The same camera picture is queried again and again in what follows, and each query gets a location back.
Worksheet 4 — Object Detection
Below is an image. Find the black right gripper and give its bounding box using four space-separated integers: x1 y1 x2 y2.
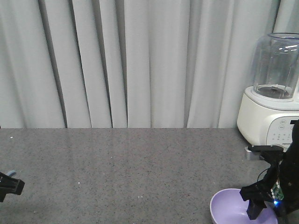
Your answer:
240 163 284 220

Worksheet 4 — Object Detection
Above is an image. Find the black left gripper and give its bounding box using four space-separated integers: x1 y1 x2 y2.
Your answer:
0 172 25 202

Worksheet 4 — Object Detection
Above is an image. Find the purple plastic bowl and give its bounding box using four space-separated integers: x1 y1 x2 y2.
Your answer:
210 189 278 224

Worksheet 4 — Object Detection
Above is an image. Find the light blue plastic spoon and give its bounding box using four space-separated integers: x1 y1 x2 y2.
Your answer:
7 170 16 176

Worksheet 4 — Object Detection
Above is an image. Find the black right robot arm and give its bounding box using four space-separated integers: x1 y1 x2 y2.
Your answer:
240 120 299 224

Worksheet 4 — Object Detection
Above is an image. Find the white blender with glass jar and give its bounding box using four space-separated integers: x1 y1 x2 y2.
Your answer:
237 33 299 151

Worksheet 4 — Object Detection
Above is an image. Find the grey white curtain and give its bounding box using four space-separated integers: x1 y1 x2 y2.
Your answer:
0 0 299 128

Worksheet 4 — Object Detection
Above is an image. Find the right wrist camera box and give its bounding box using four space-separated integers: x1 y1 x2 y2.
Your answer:
244 145 284 161

